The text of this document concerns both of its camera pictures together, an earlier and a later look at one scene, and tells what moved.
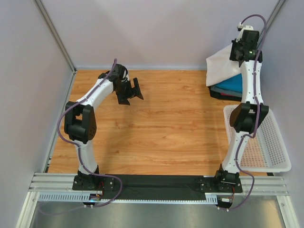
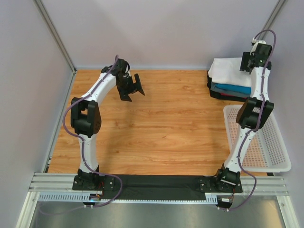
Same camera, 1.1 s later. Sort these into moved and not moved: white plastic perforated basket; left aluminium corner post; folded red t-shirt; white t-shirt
Moved: white t-shirt
Not moved: left aluminium corner post; folded red t-shirt; white plastic perforated basket
